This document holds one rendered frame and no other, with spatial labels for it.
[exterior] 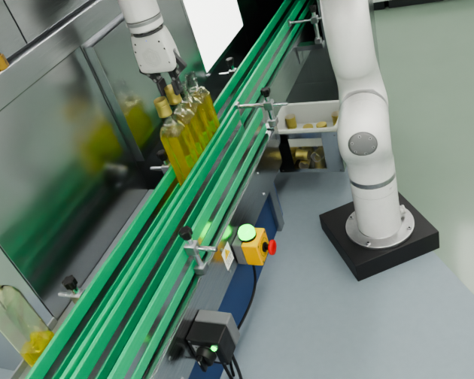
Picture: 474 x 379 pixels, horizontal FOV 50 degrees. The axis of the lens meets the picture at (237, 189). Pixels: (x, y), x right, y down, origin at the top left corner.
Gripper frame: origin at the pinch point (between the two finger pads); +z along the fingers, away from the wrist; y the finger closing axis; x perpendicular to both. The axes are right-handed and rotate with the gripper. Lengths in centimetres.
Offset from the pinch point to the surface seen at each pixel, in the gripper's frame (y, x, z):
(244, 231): 19.0, -19.9, 31.2
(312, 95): 2, 108, 65
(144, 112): -12.1, 1.8, 8.0
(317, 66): 7, 108, 50
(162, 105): 0.9, -7.1, 1.5
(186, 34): -12.0, 36.7, 0.9
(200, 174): 6.2, -10.3, 20.7
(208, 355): 21, -52, 36
